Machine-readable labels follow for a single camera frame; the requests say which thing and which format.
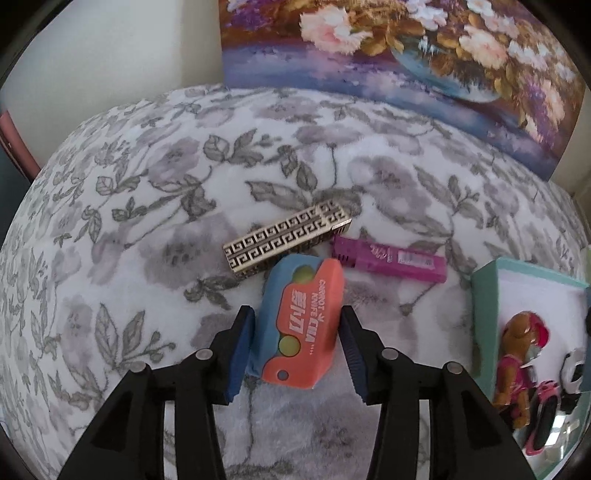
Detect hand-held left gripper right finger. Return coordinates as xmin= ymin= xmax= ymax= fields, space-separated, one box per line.
xmin=339 ymin=305 xmax=539 ymax=480

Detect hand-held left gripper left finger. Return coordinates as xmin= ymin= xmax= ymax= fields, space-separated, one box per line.
xmin=58 ymin=305 xmax=256 ymax=480

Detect orange and blue toy knife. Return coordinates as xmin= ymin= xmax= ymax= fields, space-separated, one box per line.
xmin=245 ymin=255 xmax=346 ymax=391

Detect teal box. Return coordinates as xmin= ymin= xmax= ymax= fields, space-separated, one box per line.
xmin=471 ymin=257 xmax=591 ymax=480

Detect pink toy dog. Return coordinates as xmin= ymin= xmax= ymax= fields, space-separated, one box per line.
xmin=492 ymin=311 xmax=552 ymax=431

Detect pink sunglasses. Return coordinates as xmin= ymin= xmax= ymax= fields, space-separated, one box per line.
xmin=522 ymin=379 xmax=561 ymax=457

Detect white wristwatch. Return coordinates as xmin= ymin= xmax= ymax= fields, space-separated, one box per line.
xmin=558 ymin=348 xmax=588 ymax=411

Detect pink lighter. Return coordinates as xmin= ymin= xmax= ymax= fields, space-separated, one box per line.
xmin=331 ymin=234 xmax=448 ymax=284

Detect gold patterned lighter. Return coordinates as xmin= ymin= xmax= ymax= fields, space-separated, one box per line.
xmin=223 ymin=199 xmax=354 ymax=279

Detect grey floral blanket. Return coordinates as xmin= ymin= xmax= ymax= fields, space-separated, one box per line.
xmin=0 ymin=83 xmax=587 ymax=480

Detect floral painting wall poster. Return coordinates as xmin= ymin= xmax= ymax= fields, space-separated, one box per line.
xmin=219 ymin=0 xmax=587 ymax=182

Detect reddish wooden frame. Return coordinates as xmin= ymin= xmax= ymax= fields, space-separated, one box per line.
xmin=0 ymin=110 xmax=43 ymax=182

